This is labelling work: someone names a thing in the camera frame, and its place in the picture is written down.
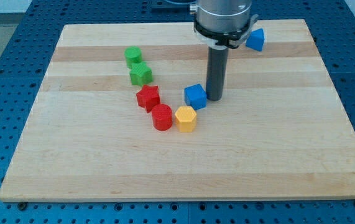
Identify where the green star block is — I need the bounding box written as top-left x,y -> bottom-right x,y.
129,62 -> 153,86

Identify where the blue perforated metal table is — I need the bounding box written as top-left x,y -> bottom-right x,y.
0,0 -> 355,223

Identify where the green cylinder block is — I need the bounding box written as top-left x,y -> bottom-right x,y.
124,46 -> 142,68

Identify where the blue triangular prism block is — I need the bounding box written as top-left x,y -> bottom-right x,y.
246,29 -> 265,52

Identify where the black and white mounting clamp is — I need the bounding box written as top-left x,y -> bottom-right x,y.
193,14 -> 259,50

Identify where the red cylinder block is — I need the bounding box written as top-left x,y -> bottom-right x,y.
152,104 -> 173,131

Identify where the yellow hexagon block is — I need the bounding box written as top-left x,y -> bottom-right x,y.
175,106 -> 197,133

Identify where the blue cube block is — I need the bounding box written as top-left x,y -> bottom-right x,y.
184,84 -> 206,110

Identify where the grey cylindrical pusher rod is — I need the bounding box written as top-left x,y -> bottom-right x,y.
206,47 -> 228,101

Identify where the red star block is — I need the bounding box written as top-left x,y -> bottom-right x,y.
136,85 -> 160,113

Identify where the light wooden board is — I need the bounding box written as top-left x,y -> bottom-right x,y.
0,19 -> 355,202

